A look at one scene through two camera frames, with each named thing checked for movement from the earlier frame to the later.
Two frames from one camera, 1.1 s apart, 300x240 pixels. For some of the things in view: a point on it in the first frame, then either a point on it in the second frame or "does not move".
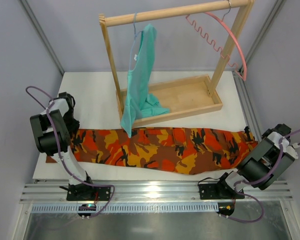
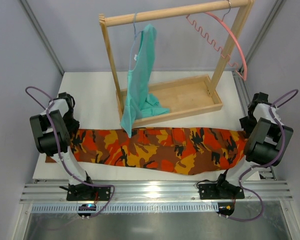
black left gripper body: (73, 124) does not move
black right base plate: (220, 191) does not move
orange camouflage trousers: (180, 150) does not move
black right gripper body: (248, 132) to (243, 124)
